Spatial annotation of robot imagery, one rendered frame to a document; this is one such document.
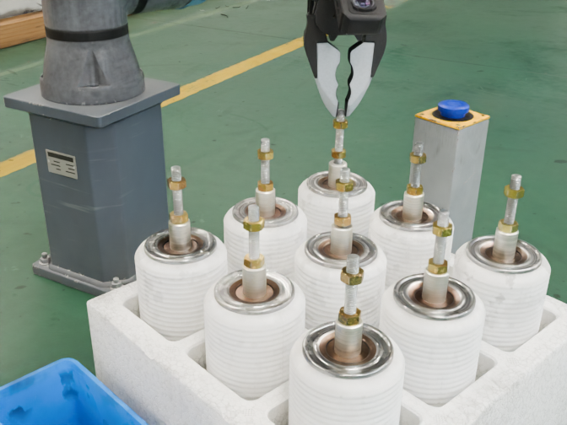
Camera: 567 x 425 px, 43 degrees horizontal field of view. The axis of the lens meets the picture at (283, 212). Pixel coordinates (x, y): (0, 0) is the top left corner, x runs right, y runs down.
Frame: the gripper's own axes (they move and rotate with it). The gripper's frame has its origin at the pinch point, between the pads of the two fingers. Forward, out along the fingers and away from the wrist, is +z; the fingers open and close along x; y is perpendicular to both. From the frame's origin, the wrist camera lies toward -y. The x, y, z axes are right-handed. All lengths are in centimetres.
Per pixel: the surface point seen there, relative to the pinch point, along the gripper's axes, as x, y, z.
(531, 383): -15.3, -26.9, 19.6
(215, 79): 15, 136, 35
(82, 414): 30.6, -16.2, 29.9
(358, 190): -2.2, -1.5, 10.0
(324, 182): 1.5, 1.5, 10.2
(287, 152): -1, 75, 35
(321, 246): 4.1, -15.1, 10.1
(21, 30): 84, 187, 30
